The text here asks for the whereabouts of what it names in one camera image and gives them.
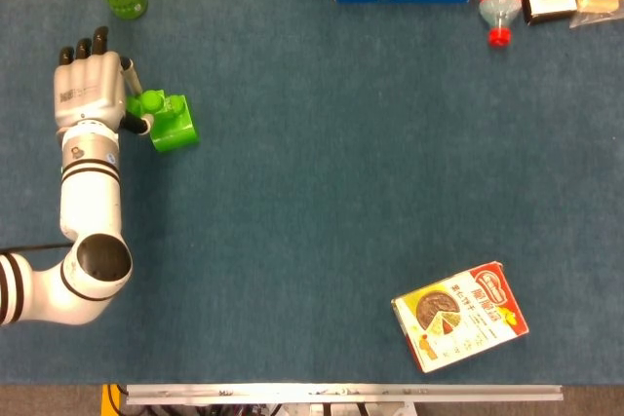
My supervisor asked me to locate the red white biscuit box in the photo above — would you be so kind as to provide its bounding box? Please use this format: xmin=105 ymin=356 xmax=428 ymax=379
xmin=391 ymin=261 xmax=530 ymax=374

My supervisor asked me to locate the blue felt table cloth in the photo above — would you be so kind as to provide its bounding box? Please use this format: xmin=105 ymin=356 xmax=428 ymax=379
xmin=0 ymin=0 xmax=624 ymax=386

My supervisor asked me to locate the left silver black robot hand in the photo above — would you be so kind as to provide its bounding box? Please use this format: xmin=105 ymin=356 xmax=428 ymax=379
xmin=53 ymin=25 xmax=155 ymax=135

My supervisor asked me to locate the large green toy block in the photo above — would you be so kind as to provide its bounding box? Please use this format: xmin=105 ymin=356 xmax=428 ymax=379
xmin=149 ymin=94 xmax=201 ymax=154

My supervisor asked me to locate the aluminium frame rail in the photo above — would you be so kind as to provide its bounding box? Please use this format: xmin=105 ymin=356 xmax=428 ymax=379
xmin=125 ymin=383 xmax=564 ymax=406

